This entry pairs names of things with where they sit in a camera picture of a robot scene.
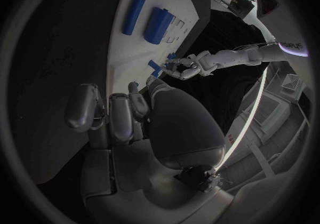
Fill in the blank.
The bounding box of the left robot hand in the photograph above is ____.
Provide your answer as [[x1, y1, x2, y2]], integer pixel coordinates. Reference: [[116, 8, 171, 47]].
[[161, 58, 200, 81]]

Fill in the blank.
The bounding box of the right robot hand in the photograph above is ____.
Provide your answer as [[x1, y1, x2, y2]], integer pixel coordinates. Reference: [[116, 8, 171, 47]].
[[64, 77, 236, 224]]

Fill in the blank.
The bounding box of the tall blue peg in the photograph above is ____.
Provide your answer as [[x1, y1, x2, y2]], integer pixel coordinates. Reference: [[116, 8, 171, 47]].
[[147, 59, 162, 71]]

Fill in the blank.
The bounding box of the thick blue cylinder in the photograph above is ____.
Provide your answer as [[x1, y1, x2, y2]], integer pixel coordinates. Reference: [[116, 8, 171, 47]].
[[142, 7, 175, 45]]

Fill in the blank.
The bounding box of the slim blue cylinder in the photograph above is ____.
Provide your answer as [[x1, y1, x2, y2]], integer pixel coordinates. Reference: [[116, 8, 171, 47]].
[[121, 0, 146, 36]]

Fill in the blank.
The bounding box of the desk with dark screen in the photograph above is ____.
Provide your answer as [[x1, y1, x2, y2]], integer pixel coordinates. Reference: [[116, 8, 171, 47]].
[[219, 0, 258, 16]]

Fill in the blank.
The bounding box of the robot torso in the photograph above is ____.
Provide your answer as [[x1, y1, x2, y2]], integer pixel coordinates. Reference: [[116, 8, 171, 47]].
[[241, 0, 311, 62]]

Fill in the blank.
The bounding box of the white cable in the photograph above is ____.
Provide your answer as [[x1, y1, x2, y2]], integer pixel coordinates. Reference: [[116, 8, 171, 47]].
[[232, 43, 269, 51], [239, 42, 271, 49]]

